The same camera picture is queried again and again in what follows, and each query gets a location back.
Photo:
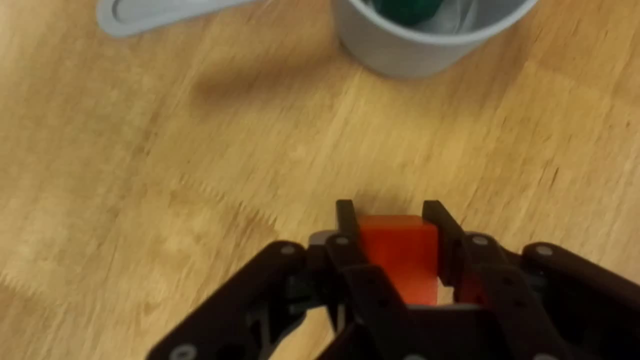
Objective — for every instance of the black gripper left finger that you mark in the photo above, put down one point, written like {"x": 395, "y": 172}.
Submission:
{"x": 266, "y": 301}

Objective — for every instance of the orange cube block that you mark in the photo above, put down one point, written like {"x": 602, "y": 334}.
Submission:
{"x": 401, "y": 253}

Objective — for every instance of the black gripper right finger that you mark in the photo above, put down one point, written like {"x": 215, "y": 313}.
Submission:
{"x": 532, "y": 301}

